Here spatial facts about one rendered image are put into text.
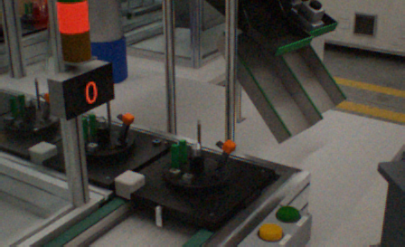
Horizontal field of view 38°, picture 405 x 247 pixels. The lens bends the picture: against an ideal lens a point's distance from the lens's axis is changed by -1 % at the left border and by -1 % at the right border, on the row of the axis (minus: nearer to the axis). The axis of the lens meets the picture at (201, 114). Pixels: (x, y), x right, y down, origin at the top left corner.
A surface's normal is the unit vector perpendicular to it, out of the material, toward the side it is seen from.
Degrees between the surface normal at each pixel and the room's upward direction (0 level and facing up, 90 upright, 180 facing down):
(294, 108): 45
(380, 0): 90
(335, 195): 0
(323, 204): 0
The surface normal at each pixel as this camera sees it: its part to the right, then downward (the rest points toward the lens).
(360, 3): -0.59, 0.32
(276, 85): 0.51, -0.47
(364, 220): -0.01, -0.92
